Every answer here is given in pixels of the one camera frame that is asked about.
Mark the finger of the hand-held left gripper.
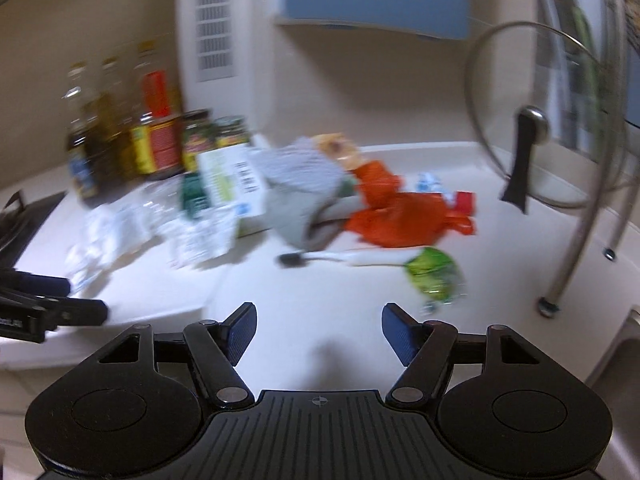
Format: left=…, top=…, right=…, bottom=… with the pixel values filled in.
left=0, top=296, right=110, bottom=326
left=0, top=269, right=71, bottom=297

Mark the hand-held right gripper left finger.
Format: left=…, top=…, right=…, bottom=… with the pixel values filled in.
left=92, top=303, right=259, bottom=407

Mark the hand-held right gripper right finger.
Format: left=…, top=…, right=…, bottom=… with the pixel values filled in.
left=381, top=303, right=547, bottom=407

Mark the green wrapper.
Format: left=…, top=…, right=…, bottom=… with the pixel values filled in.
left=405, top=246, right=467, bottom=313

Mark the white stick black tip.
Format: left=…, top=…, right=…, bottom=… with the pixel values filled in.
left=277, top=250, right=416, bottom=269

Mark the clear plastic packaging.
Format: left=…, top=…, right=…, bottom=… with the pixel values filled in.
left=150, top=180, right=239, bottom=269

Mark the orange plastic bag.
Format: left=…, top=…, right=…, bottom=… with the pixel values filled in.
left=345, top=160, right=477, bottom=249

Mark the dark green packet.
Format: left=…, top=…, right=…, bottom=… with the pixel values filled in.
left=180, top=172, right=212, bottom=222

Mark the white green medicine box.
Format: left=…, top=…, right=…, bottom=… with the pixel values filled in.
left=197, top=142, right=267, bottom=234

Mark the blue white foil packet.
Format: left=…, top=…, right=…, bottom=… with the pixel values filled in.
left=415, top=172, right=444, bottom=196

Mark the white foam net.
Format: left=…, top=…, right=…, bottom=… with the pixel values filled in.
left=262, top=137, right=352, bottom=197

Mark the black glass cooktop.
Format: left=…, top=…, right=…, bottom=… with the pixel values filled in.
left=0, top=192, right=67, bottom=272

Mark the crumpled white tissue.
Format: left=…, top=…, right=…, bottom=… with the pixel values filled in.
left=67, top=202, right=157, bottom=294

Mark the black burner grate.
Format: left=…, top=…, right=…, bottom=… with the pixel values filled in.
left=0, top=191, right=27, bottom=226

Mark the large oil bottle blue label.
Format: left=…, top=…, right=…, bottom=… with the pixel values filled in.
left=66, top=62, right=108, bottom=206

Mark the metal dish rack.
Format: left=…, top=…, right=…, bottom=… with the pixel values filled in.
left=537, top=0, right=640, bottom=318

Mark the yellow oil bottle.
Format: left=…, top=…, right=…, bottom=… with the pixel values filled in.
left=99, top=57, right=136, bottom=182

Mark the large green label jar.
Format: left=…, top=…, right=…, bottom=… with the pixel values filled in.
left=181, top=110, right=217, bottom=173

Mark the small yellow label jar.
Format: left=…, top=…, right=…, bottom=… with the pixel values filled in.
left=214, top=116, right=249, bottom=150

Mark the grey vent grille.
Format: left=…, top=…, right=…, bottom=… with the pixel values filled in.
left=194, top=0, right=235, bottom=83

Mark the window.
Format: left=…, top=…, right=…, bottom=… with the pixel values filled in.
left=617, top=0, right=640, bottom=128

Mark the large bottle red handle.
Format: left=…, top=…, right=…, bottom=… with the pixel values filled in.
left=131, top=40, right=184, bottom=182

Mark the glass pot lid black handle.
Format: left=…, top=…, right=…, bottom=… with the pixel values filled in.
left=465, top=20, right=609, bottom=216

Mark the blue white wall appliance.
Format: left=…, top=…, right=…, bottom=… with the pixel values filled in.
left=274, top=0, right=472, bottom=41

